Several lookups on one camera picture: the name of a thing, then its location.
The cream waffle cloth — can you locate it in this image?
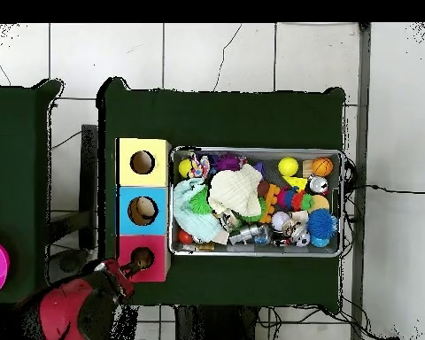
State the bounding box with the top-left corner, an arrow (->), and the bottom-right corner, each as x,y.
207,163 -> 264,217

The purple spiky rubber toy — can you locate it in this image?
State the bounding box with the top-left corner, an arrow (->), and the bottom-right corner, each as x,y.
212,153 -> 247,171

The wooden box with three holes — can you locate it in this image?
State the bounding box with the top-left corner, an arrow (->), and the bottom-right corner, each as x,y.
115,137 -> 172,283

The clear mesh bin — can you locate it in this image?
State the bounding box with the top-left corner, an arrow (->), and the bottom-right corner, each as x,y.
168,145 -> 344,258

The mint green knit cloth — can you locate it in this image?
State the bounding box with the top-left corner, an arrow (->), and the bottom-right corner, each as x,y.
172,176 -> 223,243

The green spiky rubber ball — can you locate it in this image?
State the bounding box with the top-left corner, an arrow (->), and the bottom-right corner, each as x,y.
189,185 -> 213,215

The black upright panel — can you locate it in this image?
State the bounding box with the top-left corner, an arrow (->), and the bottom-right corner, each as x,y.
78,124 -> 99,251

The yellow ball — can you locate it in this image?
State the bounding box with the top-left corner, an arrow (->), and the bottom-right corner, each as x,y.
177,157 -> 193,178
278,156 -> 300,177

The colourful patterned knotted cloth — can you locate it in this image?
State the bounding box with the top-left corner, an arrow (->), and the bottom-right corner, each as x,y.
188,151 -> 212,178

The dark green side table cloth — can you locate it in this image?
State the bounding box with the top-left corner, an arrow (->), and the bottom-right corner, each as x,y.
0,78 -> 66,308

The multicolour fuzzy caterpillar toy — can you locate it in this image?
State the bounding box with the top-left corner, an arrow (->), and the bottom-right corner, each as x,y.
275,186 -> 315,213

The small orange basketball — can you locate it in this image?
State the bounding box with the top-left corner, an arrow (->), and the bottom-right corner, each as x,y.
311,156 -> 335,177

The light blue stringy ball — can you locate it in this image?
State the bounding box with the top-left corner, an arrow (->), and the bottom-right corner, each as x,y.
306,207 -> 339,248

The black cable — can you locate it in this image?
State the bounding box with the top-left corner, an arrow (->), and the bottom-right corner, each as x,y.
346,182 -> 425,195

